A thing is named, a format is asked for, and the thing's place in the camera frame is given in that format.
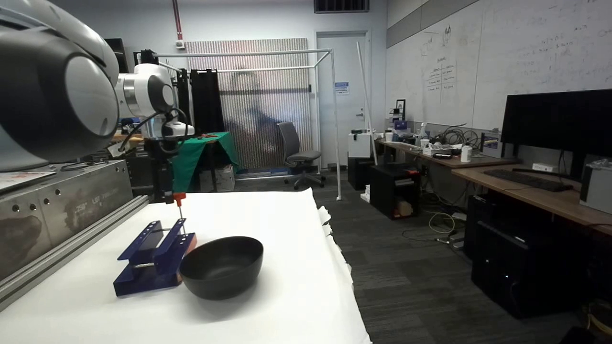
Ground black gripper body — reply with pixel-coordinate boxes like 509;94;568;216
147;136;180;189

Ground red handled thin tool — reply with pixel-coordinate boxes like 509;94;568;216
166;191;189;224

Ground black bowl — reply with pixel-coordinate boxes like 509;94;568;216
178;235;266;302

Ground green cloth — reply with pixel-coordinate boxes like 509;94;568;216
168;130;239;193

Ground blue plastic rack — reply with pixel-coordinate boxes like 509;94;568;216
113;216;199;298

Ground black upright panel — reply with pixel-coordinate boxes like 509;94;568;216
187;67;228;136

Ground blurred person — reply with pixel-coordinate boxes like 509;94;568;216
228;71;283;172

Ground grey office chair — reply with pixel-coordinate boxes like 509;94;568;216
275;121;327;191

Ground red vertical pipe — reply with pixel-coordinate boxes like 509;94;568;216
168;0;187;52

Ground white door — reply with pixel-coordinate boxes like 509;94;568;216
316;29;373;168

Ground black storage box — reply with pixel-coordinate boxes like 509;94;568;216
369;163;423;222

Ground ceiling air vent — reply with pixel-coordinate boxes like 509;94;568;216
312;0;371;15

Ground cluttered wooden desk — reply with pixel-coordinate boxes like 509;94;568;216
375;138;520;172

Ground black keyboard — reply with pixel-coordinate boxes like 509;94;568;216
482;166;576;193

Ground black computer monitor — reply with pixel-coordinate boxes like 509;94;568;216
499;88;612;182

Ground white box device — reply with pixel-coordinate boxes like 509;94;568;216
578;159;612;216

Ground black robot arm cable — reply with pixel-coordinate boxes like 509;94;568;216
119;109;170;157

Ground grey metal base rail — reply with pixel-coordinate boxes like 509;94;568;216
0;159;153;310

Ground white pipe frame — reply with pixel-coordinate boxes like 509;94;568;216
155;48;344;203

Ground coiled floor cables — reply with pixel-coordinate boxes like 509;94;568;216
427;210;469;249

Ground wall whiteboard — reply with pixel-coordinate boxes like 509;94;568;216
384;0;612;134

